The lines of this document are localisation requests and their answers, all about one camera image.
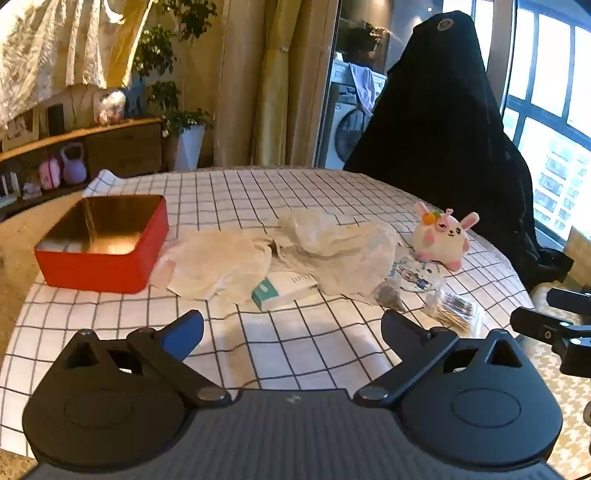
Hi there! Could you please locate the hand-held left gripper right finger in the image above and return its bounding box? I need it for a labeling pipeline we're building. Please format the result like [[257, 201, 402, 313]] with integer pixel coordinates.
[[353, 309, 526, 409]]

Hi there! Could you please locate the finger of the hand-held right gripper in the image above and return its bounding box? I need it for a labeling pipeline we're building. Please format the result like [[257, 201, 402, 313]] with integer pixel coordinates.
[[510, 305, 591, 352], [547, 287, 591, 315]]

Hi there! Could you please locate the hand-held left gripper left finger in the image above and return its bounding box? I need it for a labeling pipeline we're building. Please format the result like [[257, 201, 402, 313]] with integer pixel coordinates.
[[62, 309, 232, 408]]

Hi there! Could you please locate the blue printed face mask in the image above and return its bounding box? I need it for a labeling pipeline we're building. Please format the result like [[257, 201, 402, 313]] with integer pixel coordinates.
[[392, 258, 447, 293]]

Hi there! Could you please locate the teal and white box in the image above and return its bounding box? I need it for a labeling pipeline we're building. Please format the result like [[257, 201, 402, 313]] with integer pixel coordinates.
[[250, 272, 320, 311]]

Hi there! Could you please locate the red tin box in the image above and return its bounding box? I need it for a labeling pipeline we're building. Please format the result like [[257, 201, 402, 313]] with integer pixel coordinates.
[[34, 194, 170, 295]]

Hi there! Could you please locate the clear plastic bag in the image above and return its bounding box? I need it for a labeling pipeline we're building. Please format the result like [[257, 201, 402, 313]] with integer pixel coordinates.
[[278, 208, 365, 257]]

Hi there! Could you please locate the cotton swab packet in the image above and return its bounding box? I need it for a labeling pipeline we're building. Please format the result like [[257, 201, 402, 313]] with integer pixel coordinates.
[[422, 291, 482, 334]]

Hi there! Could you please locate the crumpled white plastic bag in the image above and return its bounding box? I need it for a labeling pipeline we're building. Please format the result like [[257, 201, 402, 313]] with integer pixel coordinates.
[[270, 222, 402, 299]]

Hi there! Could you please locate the white pink bunny plush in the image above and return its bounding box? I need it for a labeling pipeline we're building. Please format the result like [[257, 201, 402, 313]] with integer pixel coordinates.
[[412, 200, 480, 272]]

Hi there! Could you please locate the checked white tablecloth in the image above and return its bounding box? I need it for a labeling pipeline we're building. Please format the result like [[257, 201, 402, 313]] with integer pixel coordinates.
[[0, 167, 536, 462]]

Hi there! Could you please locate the white planter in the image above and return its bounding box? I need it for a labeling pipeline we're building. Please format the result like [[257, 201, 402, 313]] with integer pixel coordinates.
[[173, 124, 206, 171]]

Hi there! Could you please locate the black cloth covered chair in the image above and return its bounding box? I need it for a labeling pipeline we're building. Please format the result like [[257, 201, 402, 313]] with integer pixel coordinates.
[[344, 10, 576, 292]]

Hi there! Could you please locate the wooden cabinet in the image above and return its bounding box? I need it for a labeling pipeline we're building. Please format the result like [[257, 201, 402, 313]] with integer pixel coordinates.
[[0, 117, 165, 222]]

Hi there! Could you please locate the purple kettlebell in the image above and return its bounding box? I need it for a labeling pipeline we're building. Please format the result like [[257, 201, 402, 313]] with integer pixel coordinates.
[[60, 142, 88, 184]]

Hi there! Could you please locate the white washing machine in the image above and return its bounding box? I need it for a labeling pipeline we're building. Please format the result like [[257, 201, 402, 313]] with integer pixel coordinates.
[[323, 62, 387, 171]]

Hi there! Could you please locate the large window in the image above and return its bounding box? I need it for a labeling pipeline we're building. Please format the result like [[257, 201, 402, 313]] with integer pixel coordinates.
[[489, 0, 591, 241]]

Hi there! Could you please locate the pink kettlebell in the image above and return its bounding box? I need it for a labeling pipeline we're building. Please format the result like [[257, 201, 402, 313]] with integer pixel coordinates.
[[39, 154, 64, 190]]

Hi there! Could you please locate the pink wrapped bouquet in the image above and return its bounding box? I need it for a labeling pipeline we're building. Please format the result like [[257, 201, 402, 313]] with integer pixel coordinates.
[[94, 89, 128, 126]]

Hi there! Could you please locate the pale garment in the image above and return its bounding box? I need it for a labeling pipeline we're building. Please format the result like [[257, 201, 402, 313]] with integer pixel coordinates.
[[348, 62, 378, 114]]

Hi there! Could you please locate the black speaker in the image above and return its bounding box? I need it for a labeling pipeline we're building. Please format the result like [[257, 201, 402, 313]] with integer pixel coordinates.
[[46, 104, 66, 137]]

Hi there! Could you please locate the yellow curtain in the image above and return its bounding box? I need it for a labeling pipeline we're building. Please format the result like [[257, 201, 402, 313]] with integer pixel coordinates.
[[212, 0, 341, 168]]

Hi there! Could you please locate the green potted plant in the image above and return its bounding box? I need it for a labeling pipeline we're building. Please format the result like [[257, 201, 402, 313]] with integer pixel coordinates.
[[131, 0, 219, 139]]

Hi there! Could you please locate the cream hanging cloth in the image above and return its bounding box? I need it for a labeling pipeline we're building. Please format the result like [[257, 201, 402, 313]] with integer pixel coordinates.
[[0, 0, 154, 126]]

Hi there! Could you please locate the white picture frame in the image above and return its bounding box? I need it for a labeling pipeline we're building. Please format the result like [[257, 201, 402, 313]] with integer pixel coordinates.
[[2, 108, 40, 151]]

